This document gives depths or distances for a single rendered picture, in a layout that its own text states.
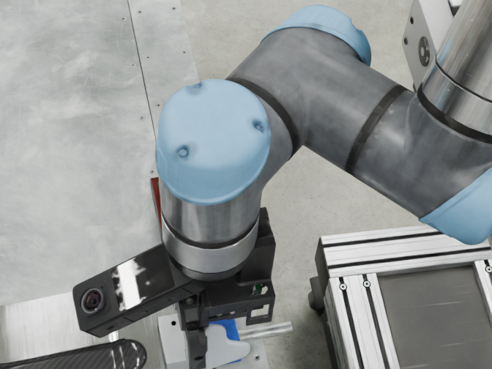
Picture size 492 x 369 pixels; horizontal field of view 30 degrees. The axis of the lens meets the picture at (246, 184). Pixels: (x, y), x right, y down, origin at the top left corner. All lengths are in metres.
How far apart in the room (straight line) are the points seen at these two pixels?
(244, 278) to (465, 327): 1.01
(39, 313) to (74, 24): 0.47
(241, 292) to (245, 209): 0.15
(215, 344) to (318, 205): 1.24
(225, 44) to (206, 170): 1.74
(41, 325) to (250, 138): 0.42
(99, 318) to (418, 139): 0.31
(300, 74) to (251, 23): 1.71
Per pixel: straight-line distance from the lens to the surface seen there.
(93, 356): 0.94
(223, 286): 0.78
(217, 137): 0.59
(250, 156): 0.59
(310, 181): 2.09
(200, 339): 0.80
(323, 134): 0.66
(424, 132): 0.63
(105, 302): 0.77
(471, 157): 0.63
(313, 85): 0.66
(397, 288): 1.75
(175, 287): 0.74
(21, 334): 0.95
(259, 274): 0.77
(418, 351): 1.71
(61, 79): 1.23
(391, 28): 2.41
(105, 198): 1.12
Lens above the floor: 1.75
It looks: 57 degrees down
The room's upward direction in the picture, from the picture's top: 5 degrees clockwise
